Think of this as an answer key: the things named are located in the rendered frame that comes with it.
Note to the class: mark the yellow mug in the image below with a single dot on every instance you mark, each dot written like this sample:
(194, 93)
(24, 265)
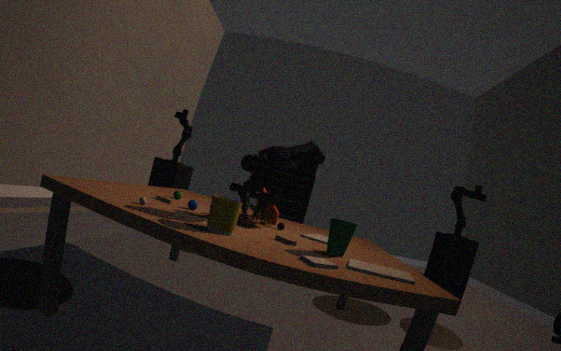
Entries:
(223, 215)

